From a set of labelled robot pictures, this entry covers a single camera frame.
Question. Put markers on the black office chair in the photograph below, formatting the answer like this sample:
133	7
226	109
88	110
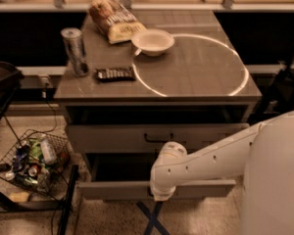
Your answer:
279	97

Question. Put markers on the clear plastic bottle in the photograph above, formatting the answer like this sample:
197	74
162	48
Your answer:
47	149

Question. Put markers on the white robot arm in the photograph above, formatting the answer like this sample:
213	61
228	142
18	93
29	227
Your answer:
263	153

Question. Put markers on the red white can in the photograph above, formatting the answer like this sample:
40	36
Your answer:
34	170

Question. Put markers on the grey drawer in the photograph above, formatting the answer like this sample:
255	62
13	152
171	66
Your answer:
125	177
147	138

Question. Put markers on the silver drink can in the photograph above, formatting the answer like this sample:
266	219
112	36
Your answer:
74	46

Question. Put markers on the grey drawer cabinet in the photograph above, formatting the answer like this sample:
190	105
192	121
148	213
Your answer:
200	80

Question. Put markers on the chips bag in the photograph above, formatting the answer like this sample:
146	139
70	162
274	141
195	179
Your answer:
114	20

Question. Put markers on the white bowl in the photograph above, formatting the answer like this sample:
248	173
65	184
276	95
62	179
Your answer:
152	42

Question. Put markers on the wire basket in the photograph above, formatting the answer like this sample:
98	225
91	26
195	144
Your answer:
26	152

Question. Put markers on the dark snack bar packet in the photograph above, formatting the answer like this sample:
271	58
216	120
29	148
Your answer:
115	74

